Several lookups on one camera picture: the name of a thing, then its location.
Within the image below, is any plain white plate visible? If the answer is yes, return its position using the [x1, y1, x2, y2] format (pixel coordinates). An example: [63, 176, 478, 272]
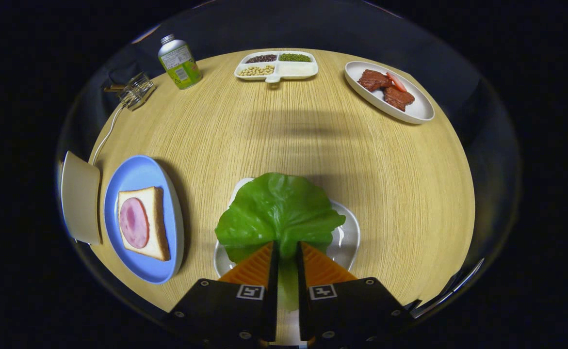
[213, 177, 361, 346]

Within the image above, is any white oval meat plate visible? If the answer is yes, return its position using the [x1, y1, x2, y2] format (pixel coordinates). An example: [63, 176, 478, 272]
[344, 61, 435, 125]

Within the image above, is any white toaster cable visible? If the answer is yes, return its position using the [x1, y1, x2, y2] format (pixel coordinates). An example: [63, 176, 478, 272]
[91, 104, 125, 165]

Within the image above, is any brown meat slice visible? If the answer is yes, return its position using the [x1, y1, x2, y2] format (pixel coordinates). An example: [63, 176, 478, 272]
[358, 69, 392, 93]
[384, 86, 416, 112]

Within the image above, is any green lettuce leaf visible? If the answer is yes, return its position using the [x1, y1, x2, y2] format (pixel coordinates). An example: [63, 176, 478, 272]
[214, 172, 346, 311]

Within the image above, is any pink ham slice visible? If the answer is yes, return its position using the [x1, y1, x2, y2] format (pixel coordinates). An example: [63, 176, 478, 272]
[119, 197, 150, 249]

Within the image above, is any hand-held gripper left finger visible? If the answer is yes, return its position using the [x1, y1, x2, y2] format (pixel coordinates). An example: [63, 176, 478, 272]
[165, 241, 279, 347]

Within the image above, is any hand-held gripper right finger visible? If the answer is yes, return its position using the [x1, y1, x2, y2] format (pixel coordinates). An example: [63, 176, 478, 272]
[297, 241, 413, 347]

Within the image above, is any white divided dish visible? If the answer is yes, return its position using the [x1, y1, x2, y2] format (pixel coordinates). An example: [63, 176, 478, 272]
[234, 50, 319, 84]

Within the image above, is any silver green drink bottle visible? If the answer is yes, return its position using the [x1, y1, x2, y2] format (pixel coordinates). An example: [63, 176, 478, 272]
[158, 34, 202, 90]

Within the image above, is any wire mesh utensil holder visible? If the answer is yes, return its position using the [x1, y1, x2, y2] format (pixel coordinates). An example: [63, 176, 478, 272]
[118, 73, 156, 111]

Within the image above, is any cream white toaster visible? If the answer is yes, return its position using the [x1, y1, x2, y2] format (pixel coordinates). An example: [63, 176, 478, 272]
[60, 151, 101, 245]

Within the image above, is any pile of yellow soybeans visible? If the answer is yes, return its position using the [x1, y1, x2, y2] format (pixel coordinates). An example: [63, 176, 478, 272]
[239, 65, 275, 77]

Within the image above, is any bread slice with brown crust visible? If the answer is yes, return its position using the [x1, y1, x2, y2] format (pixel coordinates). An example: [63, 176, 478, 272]
[117, 186, 171, 262]

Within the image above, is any blue round plate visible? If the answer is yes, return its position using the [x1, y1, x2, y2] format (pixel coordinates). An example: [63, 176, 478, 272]
[103, 155, 185, 285]

